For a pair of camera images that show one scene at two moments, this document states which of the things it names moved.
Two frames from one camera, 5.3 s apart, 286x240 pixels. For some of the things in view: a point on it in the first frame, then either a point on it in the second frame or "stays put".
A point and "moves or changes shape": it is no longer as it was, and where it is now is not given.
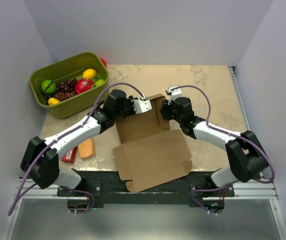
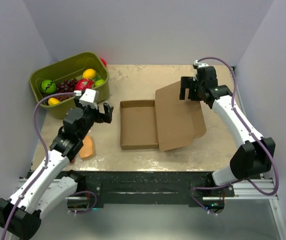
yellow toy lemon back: [89, 73] stays put
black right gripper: [165, 108] -> [185, 83]
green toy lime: [99, 82] stays put
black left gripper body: [128, 109] -> [91, 115]
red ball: [103, 62] stays put
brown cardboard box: [150, 151] moves or changes shape
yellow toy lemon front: [53, 101] stays put
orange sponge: [86, 147] stays put
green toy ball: [48, 86] stays put
